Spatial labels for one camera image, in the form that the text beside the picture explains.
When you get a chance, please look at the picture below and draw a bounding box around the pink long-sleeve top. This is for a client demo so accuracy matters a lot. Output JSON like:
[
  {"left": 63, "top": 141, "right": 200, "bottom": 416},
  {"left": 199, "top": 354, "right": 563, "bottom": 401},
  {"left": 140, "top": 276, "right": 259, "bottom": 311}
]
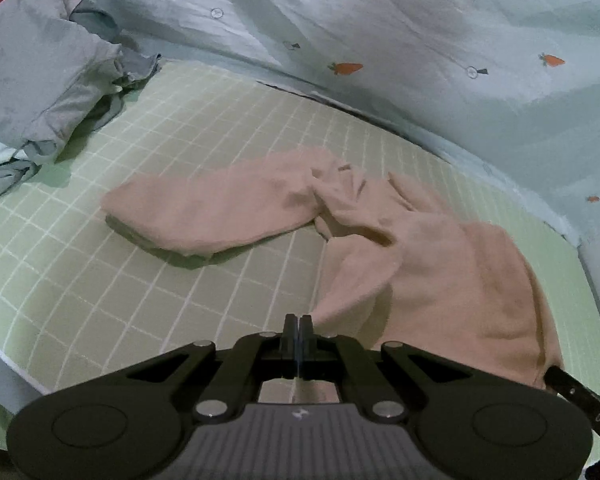
[{"left": 101, "top": 146, "right": 566, "bottom": 392}]

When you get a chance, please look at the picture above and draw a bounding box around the blue-grey garment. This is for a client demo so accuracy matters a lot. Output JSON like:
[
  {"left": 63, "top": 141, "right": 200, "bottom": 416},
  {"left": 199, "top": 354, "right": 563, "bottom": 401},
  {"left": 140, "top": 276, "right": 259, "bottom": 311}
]
[{"left": 70, "top": 0, "right": 162, "bottom": 92}]

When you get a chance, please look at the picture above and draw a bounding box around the dark grey cloth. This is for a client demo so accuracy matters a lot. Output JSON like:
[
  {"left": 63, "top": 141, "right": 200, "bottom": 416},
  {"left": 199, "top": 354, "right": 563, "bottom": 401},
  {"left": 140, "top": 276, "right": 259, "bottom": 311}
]
[{"left": 0, "top": 157, "right": 42, "bottom": 209}]

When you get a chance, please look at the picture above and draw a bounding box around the light grey garment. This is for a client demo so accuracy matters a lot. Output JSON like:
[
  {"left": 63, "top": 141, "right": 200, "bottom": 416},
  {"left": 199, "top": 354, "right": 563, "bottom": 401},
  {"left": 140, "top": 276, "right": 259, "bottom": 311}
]
[{"left": 0, "top": 0, "right": 128, "bottom": 163}]

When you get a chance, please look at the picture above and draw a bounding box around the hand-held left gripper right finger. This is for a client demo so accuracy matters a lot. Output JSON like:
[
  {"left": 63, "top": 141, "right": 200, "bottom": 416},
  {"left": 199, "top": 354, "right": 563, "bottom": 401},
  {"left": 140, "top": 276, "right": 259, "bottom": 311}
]
[{"left": 299, "top": 314, "right": 472, "bottom": 422}]

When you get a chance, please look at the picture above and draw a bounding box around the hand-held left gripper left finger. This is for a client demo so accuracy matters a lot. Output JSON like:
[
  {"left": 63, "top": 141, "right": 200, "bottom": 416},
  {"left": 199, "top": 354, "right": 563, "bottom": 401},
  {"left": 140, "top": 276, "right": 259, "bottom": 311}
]
[{"left": 124, "top": 313, "right": 299, "bottom": 422}]

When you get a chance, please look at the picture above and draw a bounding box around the light blue carrot-print quilt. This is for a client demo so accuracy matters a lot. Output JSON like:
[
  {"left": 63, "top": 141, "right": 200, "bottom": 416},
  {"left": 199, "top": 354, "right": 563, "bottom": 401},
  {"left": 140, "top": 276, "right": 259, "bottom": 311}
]
[{"left": 82, "top": 0, "right": 600, "bottom": 246}]

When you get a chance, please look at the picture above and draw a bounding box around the green grid bed mat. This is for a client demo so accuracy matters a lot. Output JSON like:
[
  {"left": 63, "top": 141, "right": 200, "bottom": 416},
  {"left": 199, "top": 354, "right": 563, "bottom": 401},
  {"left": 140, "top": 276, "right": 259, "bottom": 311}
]
[{"left": 0, "top": 57, "right": 600, "bottom": 413}]

